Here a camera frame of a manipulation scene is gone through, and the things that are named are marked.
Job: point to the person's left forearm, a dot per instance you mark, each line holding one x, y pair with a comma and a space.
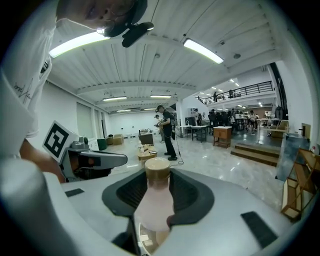
37, 160

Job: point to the dark counter unit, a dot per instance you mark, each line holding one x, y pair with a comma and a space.
146, 137

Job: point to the white desk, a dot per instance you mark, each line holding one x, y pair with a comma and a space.
199, 128

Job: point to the black balcony railing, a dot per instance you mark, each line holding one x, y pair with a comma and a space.
240, 91

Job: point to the black head camera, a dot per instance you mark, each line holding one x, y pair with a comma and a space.
137, 32

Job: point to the person's white t-shirt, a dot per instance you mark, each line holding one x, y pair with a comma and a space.
20, 75

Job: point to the long ceiling light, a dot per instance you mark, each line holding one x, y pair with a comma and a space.
75, 43
115, 98
202, 50
161, 96

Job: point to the small wooden table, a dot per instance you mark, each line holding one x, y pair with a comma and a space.
147, 155

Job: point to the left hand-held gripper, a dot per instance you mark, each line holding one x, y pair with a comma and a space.
56, 140

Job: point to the person's face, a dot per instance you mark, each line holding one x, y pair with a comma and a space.
100, 12

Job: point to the wooden steps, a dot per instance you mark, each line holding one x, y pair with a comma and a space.
255, 153

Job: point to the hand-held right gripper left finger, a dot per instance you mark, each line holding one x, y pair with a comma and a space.
82, 212

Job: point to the row of black office chairs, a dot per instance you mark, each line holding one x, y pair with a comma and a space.
220, 118

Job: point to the wooden cabinet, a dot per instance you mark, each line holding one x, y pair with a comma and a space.
222, 136

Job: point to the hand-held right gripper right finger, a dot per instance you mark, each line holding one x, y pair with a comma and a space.
225, 207

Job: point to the wooden shelf rack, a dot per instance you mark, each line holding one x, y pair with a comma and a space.
300, 190

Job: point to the green bin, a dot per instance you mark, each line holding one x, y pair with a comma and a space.
101, 144

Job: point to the grey marble panel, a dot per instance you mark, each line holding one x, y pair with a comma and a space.
292, 155

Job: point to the cardboard box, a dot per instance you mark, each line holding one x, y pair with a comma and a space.
117, 139

